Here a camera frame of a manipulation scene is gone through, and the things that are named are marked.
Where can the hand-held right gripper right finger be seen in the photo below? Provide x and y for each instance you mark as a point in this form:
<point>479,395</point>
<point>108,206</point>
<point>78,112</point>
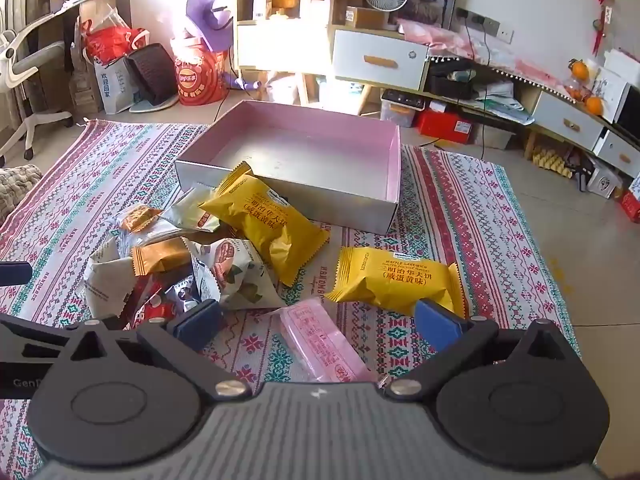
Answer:
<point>440,324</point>

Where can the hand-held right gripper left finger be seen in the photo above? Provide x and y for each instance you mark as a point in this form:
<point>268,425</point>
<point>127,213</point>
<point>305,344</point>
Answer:
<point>197,319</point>

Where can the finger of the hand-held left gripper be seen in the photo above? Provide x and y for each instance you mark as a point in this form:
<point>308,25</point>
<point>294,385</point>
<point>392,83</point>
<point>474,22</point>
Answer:
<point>15,273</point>

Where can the silver dark snack packet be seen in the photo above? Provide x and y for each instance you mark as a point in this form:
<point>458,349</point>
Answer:
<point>182,292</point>

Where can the red snack packet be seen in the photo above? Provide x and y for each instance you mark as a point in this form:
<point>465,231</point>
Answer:
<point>150,307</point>

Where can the white green snack packet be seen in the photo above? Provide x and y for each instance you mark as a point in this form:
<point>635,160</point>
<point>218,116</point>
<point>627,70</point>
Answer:
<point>102,280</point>
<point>230,265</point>

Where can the yellow snack packet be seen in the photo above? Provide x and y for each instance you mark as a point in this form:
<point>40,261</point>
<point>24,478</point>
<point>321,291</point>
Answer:
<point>395,275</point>
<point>265,220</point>

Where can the gold snack packet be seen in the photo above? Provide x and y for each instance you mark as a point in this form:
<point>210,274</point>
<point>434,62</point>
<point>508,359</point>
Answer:
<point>160,256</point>

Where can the small white snack packet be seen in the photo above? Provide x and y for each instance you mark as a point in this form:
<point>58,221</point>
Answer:
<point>185,210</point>

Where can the white orange biscuit packet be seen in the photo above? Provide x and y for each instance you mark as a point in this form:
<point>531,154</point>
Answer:
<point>137,217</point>

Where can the pink snack packet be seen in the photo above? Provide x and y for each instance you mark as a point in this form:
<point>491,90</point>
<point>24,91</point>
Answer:
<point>320,345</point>

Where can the pink cardboard box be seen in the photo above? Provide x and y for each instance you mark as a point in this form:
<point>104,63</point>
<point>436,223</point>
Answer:
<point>310,145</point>

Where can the beige plush cushion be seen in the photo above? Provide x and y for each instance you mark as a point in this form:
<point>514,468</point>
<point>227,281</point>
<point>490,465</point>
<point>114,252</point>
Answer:
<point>17,190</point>

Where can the patterned woven mat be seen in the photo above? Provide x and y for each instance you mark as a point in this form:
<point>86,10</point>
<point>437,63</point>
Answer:
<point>450,220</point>

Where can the yellow carton row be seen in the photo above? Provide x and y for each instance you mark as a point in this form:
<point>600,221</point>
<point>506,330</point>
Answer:
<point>550,162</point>

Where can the white paper bag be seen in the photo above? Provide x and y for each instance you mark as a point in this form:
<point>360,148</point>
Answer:
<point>115,90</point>

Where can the clear storage bin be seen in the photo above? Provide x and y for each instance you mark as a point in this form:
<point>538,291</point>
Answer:
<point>400,112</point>

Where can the white office chair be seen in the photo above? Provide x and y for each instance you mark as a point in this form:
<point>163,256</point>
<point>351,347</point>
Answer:
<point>30,57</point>

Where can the white printed carton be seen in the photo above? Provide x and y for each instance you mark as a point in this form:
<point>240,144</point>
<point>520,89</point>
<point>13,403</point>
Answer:
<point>605,182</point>

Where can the small red box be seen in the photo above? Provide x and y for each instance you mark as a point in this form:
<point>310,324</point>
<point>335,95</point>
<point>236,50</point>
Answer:
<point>631,205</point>

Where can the paper stack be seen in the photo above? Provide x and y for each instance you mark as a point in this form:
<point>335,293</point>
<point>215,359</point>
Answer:
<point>500,105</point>

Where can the red chips bag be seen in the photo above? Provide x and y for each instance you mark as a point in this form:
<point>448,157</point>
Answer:
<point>200,80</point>

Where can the black case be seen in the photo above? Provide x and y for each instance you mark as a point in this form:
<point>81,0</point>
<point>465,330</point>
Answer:
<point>450,85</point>

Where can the purple handheld tool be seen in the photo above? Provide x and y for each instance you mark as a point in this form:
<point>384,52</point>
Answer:
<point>250,85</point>

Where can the black fan heater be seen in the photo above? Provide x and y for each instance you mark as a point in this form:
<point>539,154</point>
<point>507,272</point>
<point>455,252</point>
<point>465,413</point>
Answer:
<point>152,75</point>

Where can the wooden TV stand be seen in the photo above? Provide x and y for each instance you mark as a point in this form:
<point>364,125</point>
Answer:
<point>555,110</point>

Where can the red plastic bag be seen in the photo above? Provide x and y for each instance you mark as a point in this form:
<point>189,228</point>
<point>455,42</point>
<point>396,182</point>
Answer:
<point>110,42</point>

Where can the orange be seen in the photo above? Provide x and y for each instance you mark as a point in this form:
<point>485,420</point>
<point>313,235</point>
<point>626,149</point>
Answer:
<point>579,70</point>
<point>594,105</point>

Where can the white drawer cabinet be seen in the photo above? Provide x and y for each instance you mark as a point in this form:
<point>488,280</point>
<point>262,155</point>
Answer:
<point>350,55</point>

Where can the wooden shelf unit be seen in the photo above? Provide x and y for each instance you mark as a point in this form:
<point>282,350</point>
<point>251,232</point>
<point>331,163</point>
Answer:
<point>280,45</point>

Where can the wooden desk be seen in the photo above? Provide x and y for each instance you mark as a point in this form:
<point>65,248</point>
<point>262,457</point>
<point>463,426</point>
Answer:
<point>115,5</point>

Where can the white black microwave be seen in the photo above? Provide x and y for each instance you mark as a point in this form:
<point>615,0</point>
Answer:
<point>612,95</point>

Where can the pink cloth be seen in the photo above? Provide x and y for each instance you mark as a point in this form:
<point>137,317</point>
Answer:
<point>440,35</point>

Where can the purple hat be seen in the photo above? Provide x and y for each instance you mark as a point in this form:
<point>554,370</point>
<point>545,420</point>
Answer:
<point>202,10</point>

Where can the small cardboard box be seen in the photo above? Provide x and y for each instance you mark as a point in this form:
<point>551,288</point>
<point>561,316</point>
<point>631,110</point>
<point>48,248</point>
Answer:
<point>367,17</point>

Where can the white labelled carton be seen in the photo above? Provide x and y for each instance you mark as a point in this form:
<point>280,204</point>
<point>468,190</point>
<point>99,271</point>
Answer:
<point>261,7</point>

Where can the white appliance box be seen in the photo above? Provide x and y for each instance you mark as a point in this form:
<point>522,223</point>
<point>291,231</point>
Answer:
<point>622,62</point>

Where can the wall socket panel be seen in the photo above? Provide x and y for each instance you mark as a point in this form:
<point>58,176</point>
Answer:
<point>480,21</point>

